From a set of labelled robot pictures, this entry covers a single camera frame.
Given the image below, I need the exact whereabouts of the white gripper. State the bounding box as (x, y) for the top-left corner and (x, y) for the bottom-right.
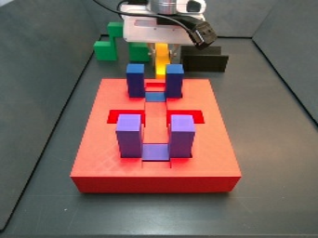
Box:
(120, 12), (207, 68)

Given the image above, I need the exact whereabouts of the yellow long bar block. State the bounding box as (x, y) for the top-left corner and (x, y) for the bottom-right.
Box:
(155, 43), (169, 79)

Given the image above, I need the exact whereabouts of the red slotted board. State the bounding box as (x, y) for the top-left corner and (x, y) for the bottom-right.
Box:
(70, 79), (240, 193)

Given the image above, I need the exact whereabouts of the blue U-shaped block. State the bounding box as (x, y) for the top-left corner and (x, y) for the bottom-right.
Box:
(127, 64), (184, 99)

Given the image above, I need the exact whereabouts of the green stepped arch block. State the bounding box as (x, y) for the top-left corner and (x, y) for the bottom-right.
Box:
(93, 22), (149, 62)

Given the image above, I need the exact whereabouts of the purple U-shaped block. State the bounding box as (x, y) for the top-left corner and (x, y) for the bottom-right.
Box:
(115, 114), (196, 162)

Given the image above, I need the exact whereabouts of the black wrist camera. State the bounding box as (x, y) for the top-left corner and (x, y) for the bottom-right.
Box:
(179, 16), (217, 50)

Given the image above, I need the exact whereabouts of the black angle bracket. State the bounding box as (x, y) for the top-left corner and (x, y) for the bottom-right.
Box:
(180, 46), (228, 73)

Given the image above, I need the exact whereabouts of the black cable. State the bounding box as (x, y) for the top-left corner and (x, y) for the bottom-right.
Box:
(93, 0), (196, 35)

